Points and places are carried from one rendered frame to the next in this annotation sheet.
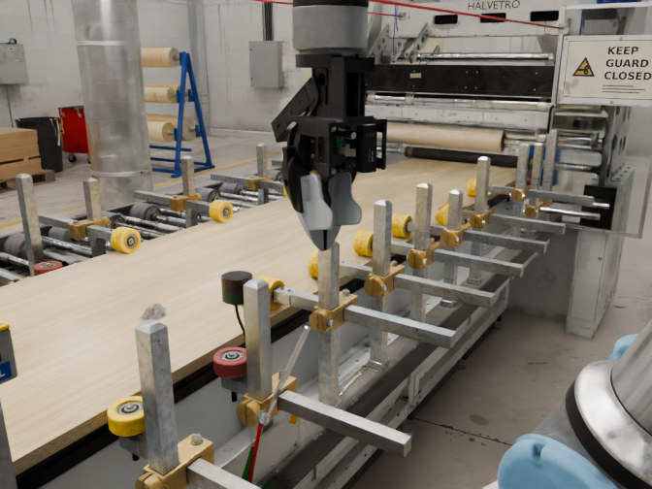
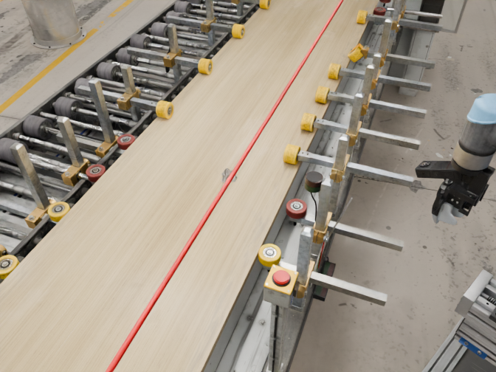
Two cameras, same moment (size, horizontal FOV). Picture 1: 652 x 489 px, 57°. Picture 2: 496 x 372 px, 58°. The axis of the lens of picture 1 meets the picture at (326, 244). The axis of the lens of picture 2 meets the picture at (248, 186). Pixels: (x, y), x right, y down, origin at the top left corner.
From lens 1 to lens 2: 0.89 m
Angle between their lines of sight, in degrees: 28
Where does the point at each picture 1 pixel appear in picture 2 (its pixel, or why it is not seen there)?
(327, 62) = (476, 174)
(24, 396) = (207, 252)
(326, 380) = (333, 201)
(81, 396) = (237, 247)
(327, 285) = (342, 159)
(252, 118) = not seen: outside the picture
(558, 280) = not seen: hidden behind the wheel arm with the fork
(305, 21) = (472, 160)
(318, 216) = (446, 218)
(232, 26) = not seen: outside the picture
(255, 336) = (325, 205)
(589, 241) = (421, 34)
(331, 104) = (471, 187)
